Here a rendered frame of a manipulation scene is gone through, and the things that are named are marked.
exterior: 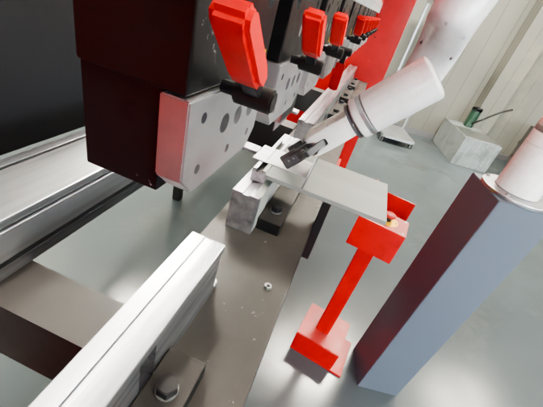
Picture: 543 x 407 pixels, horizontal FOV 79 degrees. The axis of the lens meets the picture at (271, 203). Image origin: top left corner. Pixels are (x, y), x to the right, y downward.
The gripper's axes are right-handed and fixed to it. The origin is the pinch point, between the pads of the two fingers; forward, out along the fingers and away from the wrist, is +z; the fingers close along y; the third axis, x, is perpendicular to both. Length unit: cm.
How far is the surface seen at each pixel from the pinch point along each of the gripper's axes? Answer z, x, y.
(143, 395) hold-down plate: 10, 7, 52
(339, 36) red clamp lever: -21.6, -14.7, 10.2
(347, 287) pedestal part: 25, 64, -34
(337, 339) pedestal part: 43, 89, -34
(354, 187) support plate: -8.2, 13.3, -0.1
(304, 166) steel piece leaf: -0.4, 3.8, -0.6
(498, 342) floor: -8, 167, -89
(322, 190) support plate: -4.1, 8.5, 6.5
